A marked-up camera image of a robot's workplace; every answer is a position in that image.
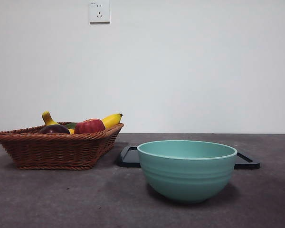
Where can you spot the teal ribbed bowl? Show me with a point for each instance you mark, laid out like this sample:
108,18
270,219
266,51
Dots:
187,178

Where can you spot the dark purple plum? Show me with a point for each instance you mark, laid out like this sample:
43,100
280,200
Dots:
54,130

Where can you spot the yellow banana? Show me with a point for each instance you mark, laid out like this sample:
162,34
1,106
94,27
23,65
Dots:
112,120

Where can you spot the black rectangular tray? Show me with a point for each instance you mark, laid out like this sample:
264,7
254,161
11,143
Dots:
129,159

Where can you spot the red apple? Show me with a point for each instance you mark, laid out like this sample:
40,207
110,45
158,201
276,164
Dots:
89,126

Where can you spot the green avocado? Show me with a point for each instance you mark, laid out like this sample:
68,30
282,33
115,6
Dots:
71,125

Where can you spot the brown wicker basket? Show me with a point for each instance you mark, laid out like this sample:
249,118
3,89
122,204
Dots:
54,152

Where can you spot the white wall socket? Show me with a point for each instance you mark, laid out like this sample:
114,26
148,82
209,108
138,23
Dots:
99,12

